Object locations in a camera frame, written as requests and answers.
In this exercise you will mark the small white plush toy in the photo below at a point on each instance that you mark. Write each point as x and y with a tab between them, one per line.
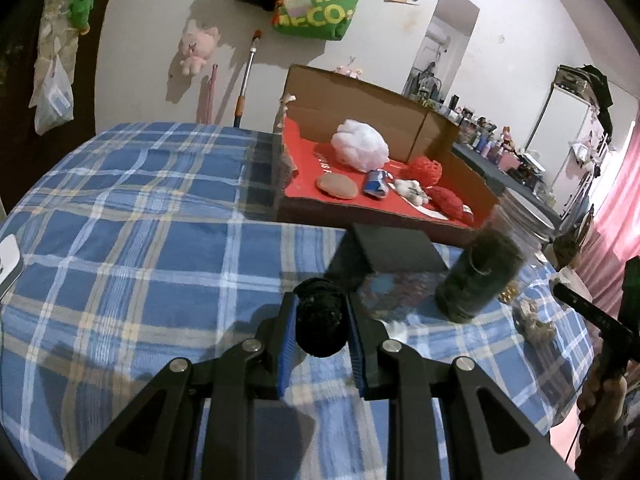
412	191

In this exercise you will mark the black yarn ball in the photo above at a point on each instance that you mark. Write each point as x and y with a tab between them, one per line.
320	320

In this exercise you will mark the pink plush toy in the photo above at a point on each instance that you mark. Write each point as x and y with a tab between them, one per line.
196	47

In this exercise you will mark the row of bottles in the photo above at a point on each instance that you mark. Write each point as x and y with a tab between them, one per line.
490	137

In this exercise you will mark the colourful printed square box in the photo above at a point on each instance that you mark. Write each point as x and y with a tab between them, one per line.
400	250

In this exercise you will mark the small pink figurine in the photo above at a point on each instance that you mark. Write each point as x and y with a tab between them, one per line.
349	71

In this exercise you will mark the blue and white sock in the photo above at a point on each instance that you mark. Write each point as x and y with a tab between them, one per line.
376	184

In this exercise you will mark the red mesh bath puff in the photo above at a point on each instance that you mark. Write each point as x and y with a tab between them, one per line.
425	171

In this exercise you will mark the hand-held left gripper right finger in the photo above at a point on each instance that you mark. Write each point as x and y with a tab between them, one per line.
358	350

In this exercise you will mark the pink stick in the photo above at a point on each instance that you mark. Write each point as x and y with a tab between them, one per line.
207	95

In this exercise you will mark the white flat device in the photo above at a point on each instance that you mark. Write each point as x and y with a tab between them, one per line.
9	265

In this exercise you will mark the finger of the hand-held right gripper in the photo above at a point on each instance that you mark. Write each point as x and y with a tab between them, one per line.
587	307

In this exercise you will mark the red yarn ball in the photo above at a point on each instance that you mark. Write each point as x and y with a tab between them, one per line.
447	202

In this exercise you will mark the beige round pad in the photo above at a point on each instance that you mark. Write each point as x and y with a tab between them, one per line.
336	187

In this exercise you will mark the black bag on rack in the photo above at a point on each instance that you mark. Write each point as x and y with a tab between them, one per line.
597	85

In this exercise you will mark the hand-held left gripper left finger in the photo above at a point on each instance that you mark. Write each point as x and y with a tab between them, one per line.
287	347

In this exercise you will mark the small jar with yellow contents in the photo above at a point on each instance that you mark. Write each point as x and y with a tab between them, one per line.
511	292

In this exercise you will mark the dark wooden door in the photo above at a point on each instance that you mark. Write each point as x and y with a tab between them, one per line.
20	150

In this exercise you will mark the green plush toy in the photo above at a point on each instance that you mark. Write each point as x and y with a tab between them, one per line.
81	5

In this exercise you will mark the dark covered table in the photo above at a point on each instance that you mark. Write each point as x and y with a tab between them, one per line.
492	170

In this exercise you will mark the cardboard box with red lining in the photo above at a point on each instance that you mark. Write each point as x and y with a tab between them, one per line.
300	180

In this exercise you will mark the white mesh bath puff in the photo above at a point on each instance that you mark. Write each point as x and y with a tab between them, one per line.
360	145

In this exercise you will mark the pink curtain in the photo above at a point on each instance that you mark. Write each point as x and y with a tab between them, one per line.
615	230

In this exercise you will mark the clear plastic bag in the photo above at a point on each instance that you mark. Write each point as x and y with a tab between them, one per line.
50	100

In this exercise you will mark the clear jar with green contents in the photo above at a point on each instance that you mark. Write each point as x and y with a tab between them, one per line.
475	270

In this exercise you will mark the wall mirror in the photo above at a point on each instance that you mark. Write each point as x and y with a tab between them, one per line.
445	40

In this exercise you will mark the beige hanging organizer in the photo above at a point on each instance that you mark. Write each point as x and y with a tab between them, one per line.
52	35

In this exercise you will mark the person's right hand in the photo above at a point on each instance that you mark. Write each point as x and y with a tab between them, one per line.
602	402

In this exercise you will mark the cream fluffy cloth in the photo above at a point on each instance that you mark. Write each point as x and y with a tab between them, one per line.
535	322

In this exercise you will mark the green tote bag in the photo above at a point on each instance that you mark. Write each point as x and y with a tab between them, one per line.
320	10

